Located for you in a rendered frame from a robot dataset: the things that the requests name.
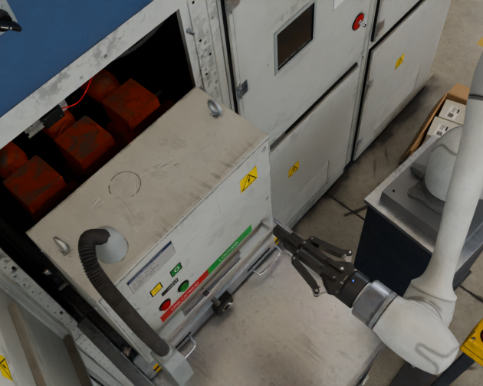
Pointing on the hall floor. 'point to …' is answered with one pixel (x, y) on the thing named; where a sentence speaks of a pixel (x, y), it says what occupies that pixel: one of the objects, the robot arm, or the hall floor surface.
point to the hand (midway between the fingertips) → (287, 238)
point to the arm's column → (396, 255)
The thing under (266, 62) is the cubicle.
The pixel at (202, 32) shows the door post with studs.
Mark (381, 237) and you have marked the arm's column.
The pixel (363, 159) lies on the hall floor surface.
